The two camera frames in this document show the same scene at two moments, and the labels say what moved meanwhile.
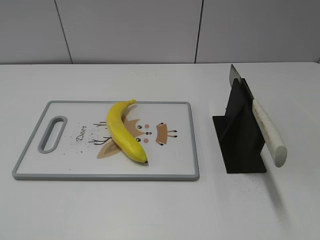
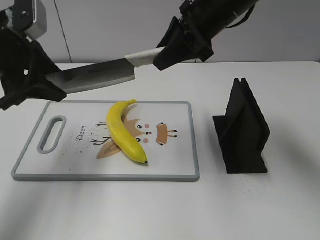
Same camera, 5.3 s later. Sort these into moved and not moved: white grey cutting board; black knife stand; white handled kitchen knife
Moved: white handled kitchen knife
Not moved: black knife stand; white grey cutting board
